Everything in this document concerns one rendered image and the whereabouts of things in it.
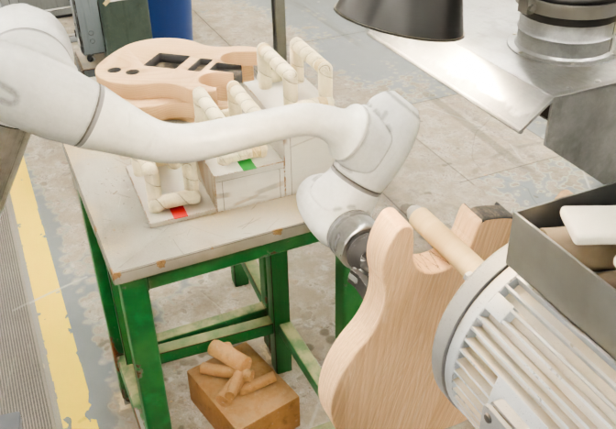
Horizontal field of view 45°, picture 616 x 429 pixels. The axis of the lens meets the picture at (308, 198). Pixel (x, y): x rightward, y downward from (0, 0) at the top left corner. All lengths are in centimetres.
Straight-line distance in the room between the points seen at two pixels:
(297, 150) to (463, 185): 200
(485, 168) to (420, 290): 275
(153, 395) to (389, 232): 96
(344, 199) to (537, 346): 61
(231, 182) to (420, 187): 199
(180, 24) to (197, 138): 293
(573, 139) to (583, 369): 22
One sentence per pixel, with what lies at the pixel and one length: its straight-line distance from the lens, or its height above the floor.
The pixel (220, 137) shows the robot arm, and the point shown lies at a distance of 118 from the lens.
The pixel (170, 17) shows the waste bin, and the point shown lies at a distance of 403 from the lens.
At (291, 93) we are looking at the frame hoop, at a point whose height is 116.
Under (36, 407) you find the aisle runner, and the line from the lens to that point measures 262.
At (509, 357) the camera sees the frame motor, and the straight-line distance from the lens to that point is 76.
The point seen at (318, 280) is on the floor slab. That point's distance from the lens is 293.
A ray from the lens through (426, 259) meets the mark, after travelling 100.
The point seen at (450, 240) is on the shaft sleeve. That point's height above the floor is 127.
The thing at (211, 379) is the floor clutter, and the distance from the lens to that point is 238.
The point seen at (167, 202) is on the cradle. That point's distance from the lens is 163.
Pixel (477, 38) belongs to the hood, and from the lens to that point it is 87.
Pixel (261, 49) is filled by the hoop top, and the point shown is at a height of 121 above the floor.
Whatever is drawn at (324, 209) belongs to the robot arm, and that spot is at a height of 112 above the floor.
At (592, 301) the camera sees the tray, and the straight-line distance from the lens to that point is 67.
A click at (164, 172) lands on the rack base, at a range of 179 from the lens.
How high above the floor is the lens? 182
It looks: 32 degrees down
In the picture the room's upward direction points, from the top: 1 degrees counter-clockwise
